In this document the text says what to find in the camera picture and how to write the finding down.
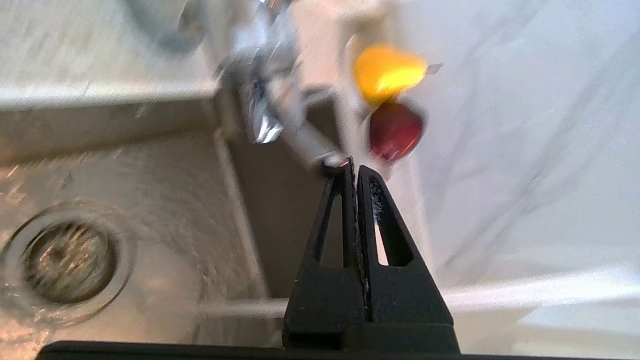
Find yellow pear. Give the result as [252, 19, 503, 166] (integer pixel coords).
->
[352, 44, 443, 107]

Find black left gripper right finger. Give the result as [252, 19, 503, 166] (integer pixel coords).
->
[357, 165, 460, 351]

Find stainless steel sink basin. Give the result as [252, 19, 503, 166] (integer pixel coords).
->
[0, 82, 361, 347]

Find small white fruit dish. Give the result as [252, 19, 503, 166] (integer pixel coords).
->
[342, 30, 431, 176]

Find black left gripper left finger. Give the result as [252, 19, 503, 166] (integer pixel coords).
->
[283, 156, 370, 350]

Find dark red apple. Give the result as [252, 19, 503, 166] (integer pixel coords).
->
[369, 101, 426, 163]

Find round metal drain strainer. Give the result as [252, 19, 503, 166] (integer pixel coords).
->
[0, 202, 137, 326]

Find chrome gooseneck faucet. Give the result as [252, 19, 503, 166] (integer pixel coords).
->
[125, 0, 351, 168]

